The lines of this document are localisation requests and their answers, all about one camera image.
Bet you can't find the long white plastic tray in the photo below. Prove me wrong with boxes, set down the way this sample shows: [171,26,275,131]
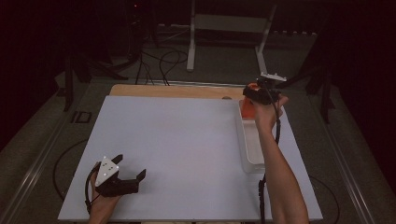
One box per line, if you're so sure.
[235,99,267,175]

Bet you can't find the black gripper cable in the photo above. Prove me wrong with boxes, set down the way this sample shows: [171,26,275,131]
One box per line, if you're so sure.
[84,161,103,216]
[257,88,283,224]

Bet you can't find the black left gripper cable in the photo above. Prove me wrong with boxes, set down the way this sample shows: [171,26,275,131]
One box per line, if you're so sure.
[84,161,103,216]

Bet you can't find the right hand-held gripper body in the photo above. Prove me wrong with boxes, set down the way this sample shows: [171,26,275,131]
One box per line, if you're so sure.
[242,72,288,106]

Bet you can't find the black floor cable bundle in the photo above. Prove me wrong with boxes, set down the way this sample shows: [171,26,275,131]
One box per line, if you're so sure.
[134,48,190,87]

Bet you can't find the person's right hand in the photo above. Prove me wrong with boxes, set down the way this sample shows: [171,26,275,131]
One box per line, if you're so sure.
[253,94,290,133]

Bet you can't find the thin black floor cable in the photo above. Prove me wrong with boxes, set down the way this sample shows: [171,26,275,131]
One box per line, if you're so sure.
[307,175,341,224]
[51,139,90,202]

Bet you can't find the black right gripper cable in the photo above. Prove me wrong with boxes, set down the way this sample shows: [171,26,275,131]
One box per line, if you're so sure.
[257,88,283,224]

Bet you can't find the black floor socket frame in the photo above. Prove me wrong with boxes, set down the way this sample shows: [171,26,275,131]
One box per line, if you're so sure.
[70,110,92,124]

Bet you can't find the orange phone case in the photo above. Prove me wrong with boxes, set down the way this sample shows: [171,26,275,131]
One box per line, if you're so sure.
[240,81,260,119]

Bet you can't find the person's left hand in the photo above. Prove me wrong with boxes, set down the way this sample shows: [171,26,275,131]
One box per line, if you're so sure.
[89,178,123,220]

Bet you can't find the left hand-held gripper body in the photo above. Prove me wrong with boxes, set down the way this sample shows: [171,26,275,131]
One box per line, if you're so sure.
[93,155,140,198]

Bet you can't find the black tripod stand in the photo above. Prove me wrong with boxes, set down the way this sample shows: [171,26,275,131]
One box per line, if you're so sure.
[61,46,129,113]
[274,12,338,125]

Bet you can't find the white metal stand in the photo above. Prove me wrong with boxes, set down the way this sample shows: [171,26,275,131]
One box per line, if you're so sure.
[186,0,278,77]

